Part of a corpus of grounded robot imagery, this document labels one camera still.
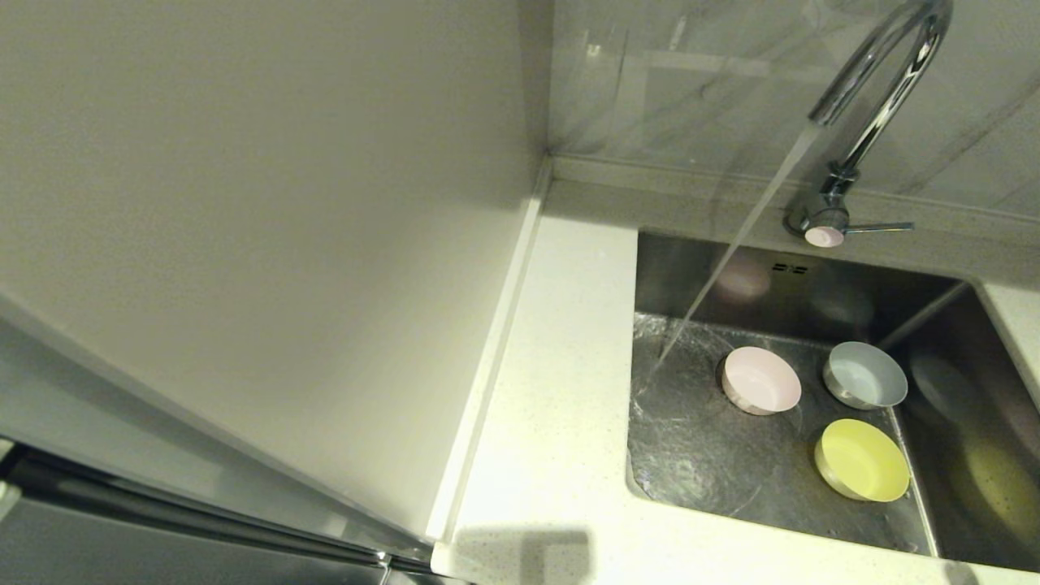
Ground pink plastic bowl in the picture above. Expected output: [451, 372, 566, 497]
[720, 346, 804, 417]

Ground grey-blue plastic bowl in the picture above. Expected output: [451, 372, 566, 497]
[822, 341, 909, 410]

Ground yellow plastic bowl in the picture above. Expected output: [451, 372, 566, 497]
[814, 418, 911, 503]

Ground stainless steel sink basin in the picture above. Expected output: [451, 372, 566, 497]
[626, 227, 1040, 574]

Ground white tall cabinet side panel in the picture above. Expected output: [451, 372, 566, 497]
[0, 0, 555, 544]

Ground chrome gooseneck faucet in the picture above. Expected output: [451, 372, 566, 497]
[782, 0, 956, 248]

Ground dark metal door trim bar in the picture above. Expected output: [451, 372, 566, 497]
[0, 443, 436, 576]

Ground grey appliance door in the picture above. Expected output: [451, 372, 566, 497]
[0, 301, 436, 566]

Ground glossy grey door panel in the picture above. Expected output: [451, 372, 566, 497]
[0, 500, 383, 585]

